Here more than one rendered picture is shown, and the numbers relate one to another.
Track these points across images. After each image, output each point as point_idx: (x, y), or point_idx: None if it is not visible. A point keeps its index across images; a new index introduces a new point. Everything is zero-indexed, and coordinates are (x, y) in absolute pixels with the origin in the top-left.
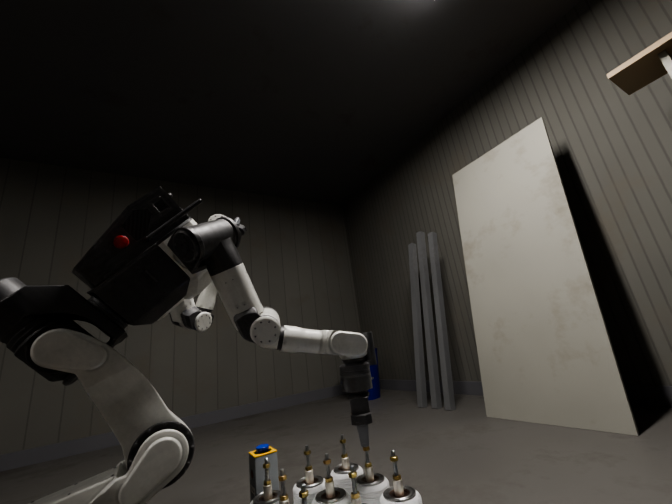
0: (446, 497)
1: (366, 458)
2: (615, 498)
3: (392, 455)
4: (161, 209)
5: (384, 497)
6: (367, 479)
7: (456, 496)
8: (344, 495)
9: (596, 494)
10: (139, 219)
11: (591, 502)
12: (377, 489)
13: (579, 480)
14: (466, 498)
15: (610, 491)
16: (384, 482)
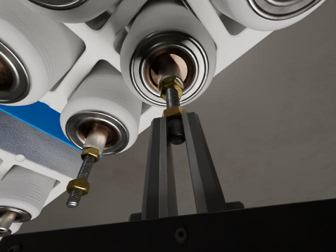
0: (335, 98)
1: (167, 99)
2: (254, 191)
3: (70, 194)
4: None
5: (75, 113)
6: (158, 69)
7: (329, 108)
8: (48, 9)
9: (263, 187)
10: None
11: (255, 183)
12: (130, 90)
13: (285, 186)
14: (316, 117)
15: (262, 192)
16: (154, 105)
